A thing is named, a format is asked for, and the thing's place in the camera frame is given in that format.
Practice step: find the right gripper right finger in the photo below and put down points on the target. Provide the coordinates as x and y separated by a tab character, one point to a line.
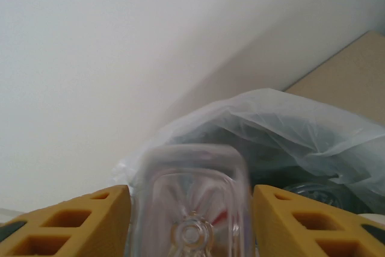
316	227

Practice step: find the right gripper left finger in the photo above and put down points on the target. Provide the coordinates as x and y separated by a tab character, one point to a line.
66	227

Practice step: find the purple juice carton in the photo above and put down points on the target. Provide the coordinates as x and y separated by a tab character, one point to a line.
189	196

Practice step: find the white plastic bin liner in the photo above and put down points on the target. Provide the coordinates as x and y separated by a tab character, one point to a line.
285	118

